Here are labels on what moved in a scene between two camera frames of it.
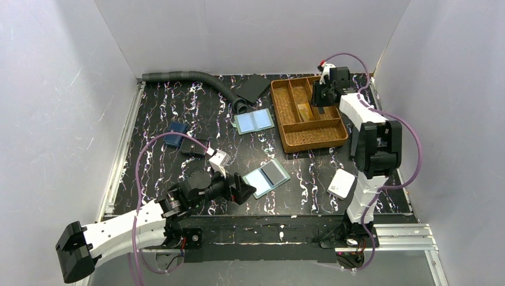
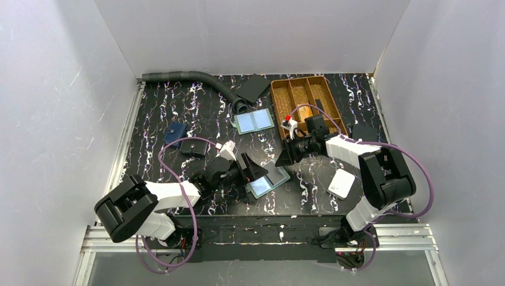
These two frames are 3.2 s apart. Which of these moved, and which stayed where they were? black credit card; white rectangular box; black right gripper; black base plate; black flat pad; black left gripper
Moved: black right gripper; black left gripper
Stayed: black flat pad; white rectangular box; black base plate; black credit card
